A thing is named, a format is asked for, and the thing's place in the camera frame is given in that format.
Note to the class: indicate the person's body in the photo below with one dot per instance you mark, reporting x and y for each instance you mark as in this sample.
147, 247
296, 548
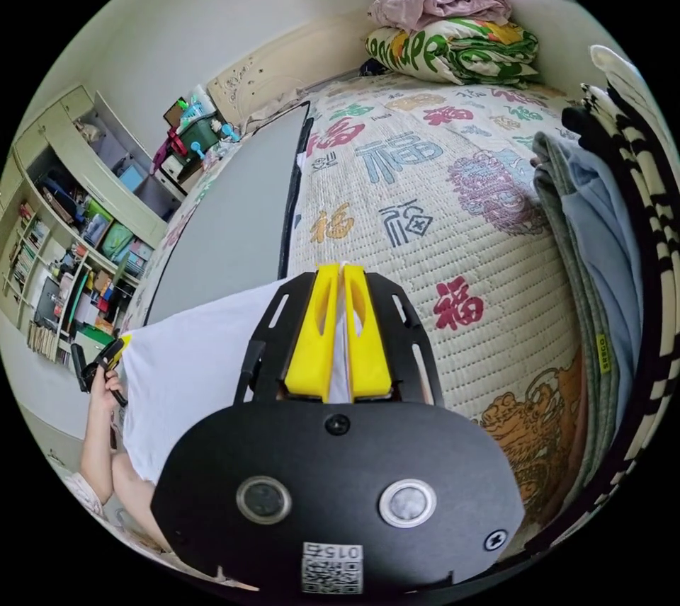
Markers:
135, 500

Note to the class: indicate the folded pink blanket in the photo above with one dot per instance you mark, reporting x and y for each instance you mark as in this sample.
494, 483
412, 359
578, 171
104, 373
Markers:
441, 0

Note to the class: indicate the pile of clothes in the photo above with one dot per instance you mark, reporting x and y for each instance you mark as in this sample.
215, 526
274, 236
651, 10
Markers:
595, 255

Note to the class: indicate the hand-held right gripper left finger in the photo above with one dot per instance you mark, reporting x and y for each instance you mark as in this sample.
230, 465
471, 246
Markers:
313, 335

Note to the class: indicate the bed with printed mat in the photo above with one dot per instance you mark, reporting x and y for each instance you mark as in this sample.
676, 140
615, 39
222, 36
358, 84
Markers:
425, 255

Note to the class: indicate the person's left forearm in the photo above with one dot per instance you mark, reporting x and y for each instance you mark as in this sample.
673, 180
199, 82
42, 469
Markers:
98, 452

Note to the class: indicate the folded green printed quilt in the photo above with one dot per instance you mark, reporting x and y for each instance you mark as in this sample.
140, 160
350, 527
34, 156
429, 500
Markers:
457, 51

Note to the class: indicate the grey folding board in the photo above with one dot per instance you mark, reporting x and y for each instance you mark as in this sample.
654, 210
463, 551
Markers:
234, 223

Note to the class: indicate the shelf cupboard with books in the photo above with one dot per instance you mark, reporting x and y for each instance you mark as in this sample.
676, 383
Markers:
69, 223

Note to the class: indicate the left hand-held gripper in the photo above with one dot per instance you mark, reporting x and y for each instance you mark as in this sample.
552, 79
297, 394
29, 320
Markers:
102, 363

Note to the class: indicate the bedside table with green basket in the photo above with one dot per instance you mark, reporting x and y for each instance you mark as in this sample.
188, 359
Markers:
194, 133

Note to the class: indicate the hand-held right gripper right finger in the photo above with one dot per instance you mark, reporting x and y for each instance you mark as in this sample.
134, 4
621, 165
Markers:
367, 346

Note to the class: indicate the person's left hand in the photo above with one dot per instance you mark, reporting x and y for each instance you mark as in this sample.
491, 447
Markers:
103, 393

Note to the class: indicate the white short sleeve shirt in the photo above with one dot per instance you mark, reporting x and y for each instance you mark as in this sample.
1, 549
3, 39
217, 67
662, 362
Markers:
191, 351

